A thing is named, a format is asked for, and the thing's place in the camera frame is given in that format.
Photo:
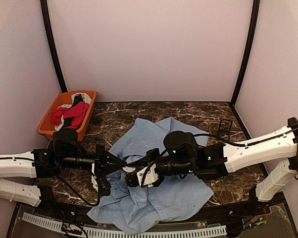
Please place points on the black right frame pole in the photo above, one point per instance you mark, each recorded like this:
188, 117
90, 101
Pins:
247, 51

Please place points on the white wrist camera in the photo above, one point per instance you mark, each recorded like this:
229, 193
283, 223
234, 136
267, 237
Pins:
150, 178
93, 178

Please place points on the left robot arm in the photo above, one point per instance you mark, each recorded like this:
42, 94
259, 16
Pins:
22, 165

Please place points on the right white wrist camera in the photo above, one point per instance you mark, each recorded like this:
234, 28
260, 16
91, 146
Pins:
150, 178

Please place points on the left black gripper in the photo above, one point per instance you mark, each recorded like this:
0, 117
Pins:
106, 158

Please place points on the black frame pole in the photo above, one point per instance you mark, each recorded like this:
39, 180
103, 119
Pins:
52, 46
247, 51

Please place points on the black brooch holder stand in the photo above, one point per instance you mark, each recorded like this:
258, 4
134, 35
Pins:
224, 128

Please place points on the red cloth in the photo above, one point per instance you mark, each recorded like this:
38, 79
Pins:
69, 117

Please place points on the orange plastic basket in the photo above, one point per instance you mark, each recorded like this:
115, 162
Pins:
64, 100

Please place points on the black left frame pole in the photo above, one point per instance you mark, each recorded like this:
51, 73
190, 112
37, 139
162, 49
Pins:
52, 46

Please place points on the dark green cloth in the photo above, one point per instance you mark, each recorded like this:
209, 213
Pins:
77, 99

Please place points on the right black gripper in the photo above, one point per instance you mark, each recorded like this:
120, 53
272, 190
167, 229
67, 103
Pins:
146, 160

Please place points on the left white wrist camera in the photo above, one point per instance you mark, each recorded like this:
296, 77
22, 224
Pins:
93, 178

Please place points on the white perforated cable tray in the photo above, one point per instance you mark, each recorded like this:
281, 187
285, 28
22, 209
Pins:
184, 230

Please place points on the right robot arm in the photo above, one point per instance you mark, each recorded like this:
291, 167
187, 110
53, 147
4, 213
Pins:
281, 144

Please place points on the light blue shirt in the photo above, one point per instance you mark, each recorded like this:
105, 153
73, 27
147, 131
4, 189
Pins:
138, 209

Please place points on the white cloth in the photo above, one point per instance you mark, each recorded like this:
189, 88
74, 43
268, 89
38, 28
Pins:
87, 98

